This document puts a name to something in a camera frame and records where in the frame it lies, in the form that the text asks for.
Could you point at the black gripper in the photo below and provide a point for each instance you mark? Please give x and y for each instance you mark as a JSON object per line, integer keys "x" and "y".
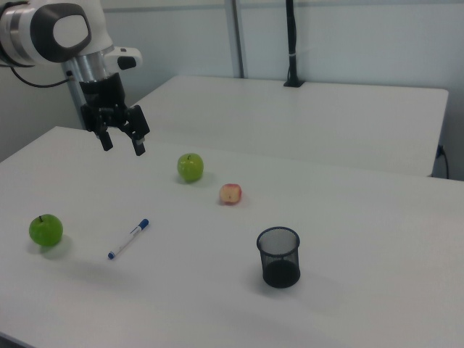
{"x": 103, "y": 92}

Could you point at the black mesh pen cup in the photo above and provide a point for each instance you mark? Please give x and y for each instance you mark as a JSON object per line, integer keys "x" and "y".
{"x": 281, "y": 272}

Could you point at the upright aluminium partition post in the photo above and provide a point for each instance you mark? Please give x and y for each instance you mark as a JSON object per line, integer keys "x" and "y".
{"x": 237, "y": 36}

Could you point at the red toy strawberry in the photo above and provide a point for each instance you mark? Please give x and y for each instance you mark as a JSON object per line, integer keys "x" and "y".
{"x": 230, "y": 194}

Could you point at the bright green toy apple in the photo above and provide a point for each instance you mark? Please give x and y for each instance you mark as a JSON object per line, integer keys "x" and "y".
{"x": 46, "y": 232}

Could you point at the white marker with blue cap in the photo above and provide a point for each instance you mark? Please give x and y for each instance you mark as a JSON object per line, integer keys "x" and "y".
{"x": 127, "y": 241}

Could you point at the yellowish green toy apple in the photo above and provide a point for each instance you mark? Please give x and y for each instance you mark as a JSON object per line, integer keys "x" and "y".
{"x": 190, "y": 168}

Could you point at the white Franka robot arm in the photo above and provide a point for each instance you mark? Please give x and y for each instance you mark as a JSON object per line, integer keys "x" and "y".
{"x": 21, "y": 32}

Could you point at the black camera stand pole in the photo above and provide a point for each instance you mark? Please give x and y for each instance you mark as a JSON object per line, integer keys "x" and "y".
{"x": 291, "y": 36}

